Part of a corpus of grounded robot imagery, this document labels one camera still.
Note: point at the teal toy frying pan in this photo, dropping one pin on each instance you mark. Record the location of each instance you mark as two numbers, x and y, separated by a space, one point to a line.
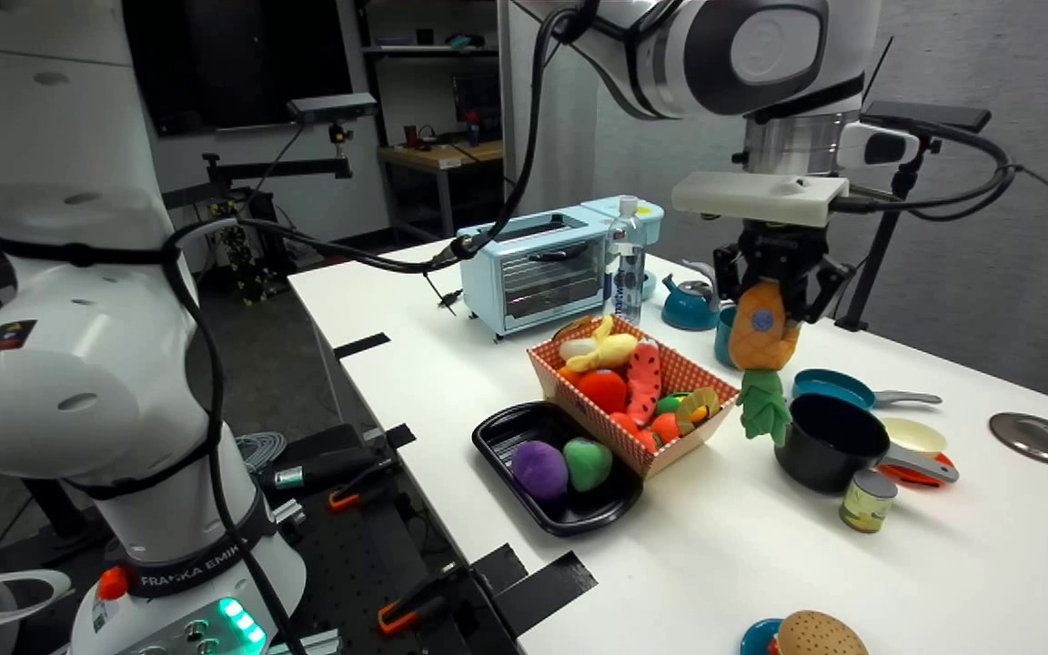
833 386

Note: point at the wooden desk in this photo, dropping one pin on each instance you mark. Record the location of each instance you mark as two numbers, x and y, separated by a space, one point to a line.
439 154

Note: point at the light blue toaster oven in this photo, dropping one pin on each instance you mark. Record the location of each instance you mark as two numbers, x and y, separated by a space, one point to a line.
544 276

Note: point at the small blue plate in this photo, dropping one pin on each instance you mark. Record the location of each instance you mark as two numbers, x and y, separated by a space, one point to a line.
758 637

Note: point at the white bowl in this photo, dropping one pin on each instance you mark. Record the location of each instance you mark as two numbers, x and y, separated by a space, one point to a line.
0 604

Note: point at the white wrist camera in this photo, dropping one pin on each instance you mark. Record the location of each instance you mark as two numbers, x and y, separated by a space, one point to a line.
878 149

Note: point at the green plush toy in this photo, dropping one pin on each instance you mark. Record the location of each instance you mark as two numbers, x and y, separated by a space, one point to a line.
588 465

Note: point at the teal toy kettle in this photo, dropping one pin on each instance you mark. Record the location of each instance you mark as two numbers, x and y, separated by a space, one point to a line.
689 304

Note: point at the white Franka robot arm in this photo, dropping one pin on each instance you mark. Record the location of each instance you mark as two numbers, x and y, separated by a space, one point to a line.
63 366

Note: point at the orange plush carrot toy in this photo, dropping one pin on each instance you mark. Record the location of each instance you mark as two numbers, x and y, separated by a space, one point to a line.
667 428

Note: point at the red plush tomato toy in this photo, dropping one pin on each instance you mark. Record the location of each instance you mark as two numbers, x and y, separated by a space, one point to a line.
605 392

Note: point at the plush burger toy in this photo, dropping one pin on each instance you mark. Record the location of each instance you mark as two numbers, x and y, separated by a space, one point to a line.
816 636

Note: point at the yellow plush banana toy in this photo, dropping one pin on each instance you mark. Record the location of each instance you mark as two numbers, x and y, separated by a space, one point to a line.
601 352

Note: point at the yellow plush pepper toy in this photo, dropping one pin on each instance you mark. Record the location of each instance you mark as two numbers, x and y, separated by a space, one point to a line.
701 406

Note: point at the black camera on boom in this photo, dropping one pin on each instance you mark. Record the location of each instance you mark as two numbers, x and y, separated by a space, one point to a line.
330 109

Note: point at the round metal lid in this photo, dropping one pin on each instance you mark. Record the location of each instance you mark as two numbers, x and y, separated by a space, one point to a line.
1042 439

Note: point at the white gripper mount plate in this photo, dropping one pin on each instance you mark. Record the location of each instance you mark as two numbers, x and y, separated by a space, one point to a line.
763 200

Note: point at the black tool with green grip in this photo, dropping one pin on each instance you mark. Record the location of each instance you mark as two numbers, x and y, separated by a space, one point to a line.
310 466

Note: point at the round orange plush toy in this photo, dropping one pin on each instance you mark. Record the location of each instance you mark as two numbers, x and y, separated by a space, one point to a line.
634 428

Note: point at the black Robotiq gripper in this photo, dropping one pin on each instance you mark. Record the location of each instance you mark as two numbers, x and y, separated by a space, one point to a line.
783 254

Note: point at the orange checkered basket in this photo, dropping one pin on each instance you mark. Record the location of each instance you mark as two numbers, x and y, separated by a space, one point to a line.
618 457

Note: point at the clear plastic water bottle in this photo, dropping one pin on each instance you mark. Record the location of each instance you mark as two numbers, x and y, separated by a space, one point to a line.
632 266

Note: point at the black toy pot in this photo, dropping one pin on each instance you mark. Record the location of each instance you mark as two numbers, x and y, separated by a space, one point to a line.
828 443

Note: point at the cream and red toy pan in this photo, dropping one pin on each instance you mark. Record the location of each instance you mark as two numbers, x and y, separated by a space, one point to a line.
917 452

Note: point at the purple plush toy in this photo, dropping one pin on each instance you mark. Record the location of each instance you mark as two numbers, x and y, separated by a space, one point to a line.
539 470

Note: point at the black plastic tray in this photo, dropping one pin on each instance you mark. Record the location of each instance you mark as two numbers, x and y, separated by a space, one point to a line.
510 424

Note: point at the small toy food can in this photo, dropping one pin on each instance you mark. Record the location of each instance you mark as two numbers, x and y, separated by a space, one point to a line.
867 500

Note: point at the red plush watermelon slice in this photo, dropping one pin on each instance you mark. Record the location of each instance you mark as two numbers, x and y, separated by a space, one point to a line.
644 380

